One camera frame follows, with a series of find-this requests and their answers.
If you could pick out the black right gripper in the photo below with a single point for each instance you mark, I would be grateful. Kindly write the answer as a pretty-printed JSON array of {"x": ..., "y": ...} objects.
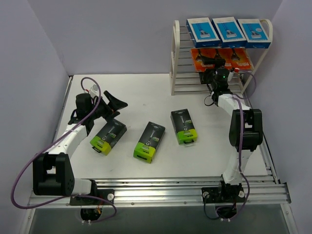
[{"x": 209, "y": 67}]

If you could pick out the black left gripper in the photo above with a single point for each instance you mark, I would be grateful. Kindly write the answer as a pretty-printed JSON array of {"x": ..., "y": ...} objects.
[{"x": 105, "y": 110}]

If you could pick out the orange Gillette razor box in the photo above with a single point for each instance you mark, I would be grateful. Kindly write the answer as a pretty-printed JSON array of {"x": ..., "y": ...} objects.
[
  {"x": 198, "y": 62},
  {"x": 239, "y": 59},
  {"x": 225, "y": 54}
]

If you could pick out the black green razor box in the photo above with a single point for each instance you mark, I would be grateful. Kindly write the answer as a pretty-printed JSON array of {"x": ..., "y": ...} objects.
[
  {"x": 149, "y": 142},
  {"x": 183, "y": 126},
  {"x": 109, "y": 135}
]

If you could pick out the blue white Harry's razor box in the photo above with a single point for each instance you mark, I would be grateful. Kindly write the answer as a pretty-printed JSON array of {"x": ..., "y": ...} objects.
[{"x": 229, "y": 32}]

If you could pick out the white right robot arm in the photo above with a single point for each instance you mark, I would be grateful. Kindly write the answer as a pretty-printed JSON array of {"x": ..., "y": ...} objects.
[{"x": 246, "y": 128}]

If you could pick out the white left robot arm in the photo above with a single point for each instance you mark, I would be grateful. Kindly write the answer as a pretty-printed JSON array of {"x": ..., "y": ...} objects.
[{"x": 52, "y": 170}]

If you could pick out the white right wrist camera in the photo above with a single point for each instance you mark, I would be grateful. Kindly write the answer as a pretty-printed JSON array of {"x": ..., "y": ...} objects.
[{"x": 232, "y": 72}]

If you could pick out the cream metal wire shelf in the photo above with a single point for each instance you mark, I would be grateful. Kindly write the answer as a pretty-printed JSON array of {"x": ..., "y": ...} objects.
[{"x": 184, "y": 78}]

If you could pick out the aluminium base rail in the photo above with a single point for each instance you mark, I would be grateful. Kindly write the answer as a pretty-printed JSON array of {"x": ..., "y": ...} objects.
[{"x": 186, "y": 191}]

